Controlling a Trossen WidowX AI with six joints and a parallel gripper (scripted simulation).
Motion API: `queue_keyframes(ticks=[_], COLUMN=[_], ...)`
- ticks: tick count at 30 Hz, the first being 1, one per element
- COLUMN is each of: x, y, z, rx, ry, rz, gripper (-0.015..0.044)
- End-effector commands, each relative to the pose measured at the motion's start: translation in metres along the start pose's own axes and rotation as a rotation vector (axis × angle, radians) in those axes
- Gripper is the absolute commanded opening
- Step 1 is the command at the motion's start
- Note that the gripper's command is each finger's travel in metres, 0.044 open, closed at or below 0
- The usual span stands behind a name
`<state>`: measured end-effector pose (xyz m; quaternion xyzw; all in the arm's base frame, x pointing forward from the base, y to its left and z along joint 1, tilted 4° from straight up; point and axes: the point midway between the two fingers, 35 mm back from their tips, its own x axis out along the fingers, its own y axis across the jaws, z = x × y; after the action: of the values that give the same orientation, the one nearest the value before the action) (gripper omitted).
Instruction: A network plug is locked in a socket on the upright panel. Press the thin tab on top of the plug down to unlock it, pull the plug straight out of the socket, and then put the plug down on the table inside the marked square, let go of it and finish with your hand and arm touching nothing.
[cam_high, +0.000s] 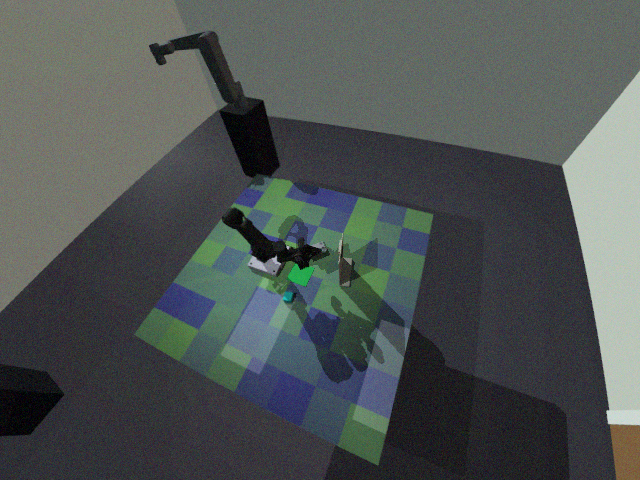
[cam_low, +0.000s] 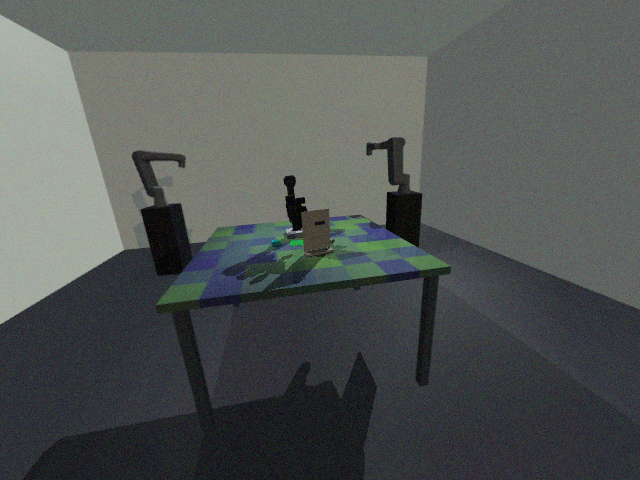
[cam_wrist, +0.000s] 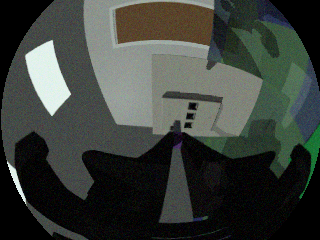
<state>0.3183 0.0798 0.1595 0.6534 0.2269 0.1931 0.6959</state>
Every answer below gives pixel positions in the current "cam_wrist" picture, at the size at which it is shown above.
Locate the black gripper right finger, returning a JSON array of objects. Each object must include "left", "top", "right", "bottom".
[{"left": 180, "top": 132, "right": 276, "bottom": 217}]

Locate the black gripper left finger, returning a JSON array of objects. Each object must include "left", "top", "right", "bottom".
[{"left": 81, "top": 131, "right": 175, "bottom": 219}]

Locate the green square patch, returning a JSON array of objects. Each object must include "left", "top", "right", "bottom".
[{"left": 299, "top": 124, "right": 320, "bottom": 199}]

